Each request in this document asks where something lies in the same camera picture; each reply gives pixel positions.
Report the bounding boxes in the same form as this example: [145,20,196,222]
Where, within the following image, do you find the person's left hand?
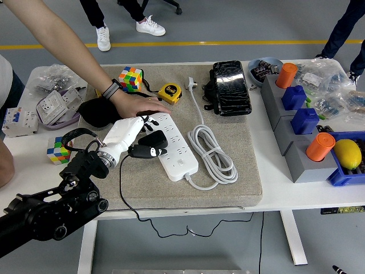
[109,91,172,119]

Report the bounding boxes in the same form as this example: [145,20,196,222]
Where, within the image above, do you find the black glossy case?
[212,60,253,117]

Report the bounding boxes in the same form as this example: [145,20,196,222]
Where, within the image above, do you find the yellow tape measure with strap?
[141,76,183,106]

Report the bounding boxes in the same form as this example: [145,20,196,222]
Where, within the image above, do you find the blue block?
[281,84,308,111]
[290,107,320,136]

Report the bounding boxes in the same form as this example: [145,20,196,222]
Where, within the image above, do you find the large colourful puzzle cube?
[118,66,143,92]

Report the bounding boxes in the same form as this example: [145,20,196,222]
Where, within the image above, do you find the white socket block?
[61,86,85,112]

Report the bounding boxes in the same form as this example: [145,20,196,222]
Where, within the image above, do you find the clear bag of metal parts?
[30,64,88,94]

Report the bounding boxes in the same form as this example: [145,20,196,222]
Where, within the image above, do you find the grey-brown mat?
[76,64,263,212]

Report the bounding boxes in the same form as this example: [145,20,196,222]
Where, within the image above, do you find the white circuit breaker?
[1,106,39,138]

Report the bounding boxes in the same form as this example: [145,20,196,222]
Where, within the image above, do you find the small colourful puzzle cube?
[46,136,72,165]

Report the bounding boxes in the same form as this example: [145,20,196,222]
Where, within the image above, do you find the black plug adapter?
[137,130,169,149]

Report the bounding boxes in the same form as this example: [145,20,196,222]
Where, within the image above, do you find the clear bag of components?
[295,58,356,92]
[309,90,365,120]

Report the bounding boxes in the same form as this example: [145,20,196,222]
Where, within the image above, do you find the blue storage bin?
[326,130,365,188]

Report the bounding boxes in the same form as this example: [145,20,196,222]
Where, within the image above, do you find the person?
[79,0,166,53]
[313,0,365,86]
[0,53,27,140]

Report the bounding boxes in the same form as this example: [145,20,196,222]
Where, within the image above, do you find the black hanging cable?
[258,212,265,274]

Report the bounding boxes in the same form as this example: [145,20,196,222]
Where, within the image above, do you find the white wall socket panel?
[36,90,69,126]

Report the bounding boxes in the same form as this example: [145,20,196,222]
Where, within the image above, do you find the white table leg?
[77,219,98,274]
[279,210,308,266]

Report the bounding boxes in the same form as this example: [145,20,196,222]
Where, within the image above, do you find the white power strip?
[141,112,200,182]

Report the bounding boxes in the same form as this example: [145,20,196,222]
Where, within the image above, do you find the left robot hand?
[100,115,168,168]

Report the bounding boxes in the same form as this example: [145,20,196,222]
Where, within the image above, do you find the black cloth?
[78,98,122,128]

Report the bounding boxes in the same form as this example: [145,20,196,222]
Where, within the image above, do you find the black wristband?
[99,78,121,100]

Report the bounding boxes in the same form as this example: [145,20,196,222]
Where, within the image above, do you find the black plug cord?
[119,154,254,239]

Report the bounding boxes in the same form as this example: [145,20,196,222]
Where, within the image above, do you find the black table control panel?
[319,205,365,215]

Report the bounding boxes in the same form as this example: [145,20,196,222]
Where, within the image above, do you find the orange cylinder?
[275,62,298,90]
[306,132,336,163]

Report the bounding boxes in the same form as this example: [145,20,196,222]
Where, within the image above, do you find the grey holder block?
[285,136,346,184]
[275,112,320,157]
[261,74,307,132]

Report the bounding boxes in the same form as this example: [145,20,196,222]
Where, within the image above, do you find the yellow lemon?
[333,139,363,171]

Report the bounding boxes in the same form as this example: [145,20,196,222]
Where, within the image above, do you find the blue bowl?
[247,57,283,88]

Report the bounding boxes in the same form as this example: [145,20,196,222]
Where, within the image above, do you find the white power strip cable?
[186,76,239,191]

